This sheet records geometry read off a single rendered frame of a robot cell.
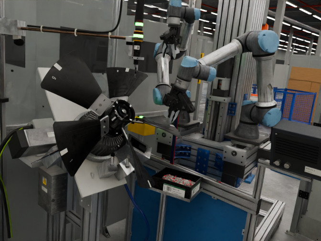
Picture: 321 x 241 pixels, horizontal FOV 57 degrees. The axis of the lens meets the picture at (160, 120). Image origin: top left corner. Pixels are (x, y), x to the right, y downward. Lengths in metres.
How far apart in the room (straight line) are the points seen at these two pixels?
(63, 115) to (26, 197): 0.77
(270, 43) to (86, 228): 1.34
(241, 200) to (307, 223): 1.59
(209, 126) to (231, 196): 0.68
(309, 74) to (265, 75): 7.49
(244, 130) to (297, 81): 7.48
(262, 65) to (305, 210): 1.71
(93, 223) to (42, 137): 0.57
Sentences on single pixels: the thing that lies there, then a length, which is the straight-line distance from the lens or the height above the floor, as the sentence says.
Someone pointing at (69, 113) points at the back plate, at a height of 1.16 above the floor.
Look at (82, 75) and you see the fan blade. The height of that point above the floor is 1.36.
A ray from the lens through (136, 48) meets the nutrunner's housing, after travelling 1.39.
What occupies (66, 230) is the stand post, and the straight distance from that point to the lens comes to 1.87.
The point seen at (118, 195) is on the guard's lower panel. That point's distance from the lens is 2.59.
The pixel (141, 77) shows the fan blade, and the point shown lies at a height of 1.36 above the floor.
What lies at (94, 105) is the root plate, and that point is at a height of 1.23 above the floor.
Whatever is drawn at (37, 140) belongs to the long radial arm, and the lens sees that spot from 1.27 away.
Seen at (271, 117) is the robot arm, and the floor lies 1.20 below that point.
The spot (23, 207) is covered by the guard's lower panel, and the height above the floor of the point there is 0.45.
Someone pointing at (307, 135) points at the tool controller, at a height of 1.23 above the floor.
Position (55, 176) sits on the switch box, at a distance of 1.61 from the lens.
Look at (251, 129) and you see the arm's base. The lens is 1.89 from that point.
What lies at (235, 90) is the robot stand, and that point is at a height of 1.30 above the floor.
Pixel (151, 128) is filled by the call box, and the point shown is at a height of 1.02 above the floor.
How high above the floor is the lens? 1.47
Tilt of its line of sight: 12 degrees down
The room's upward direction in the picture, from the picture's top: 6 degrees clockwise
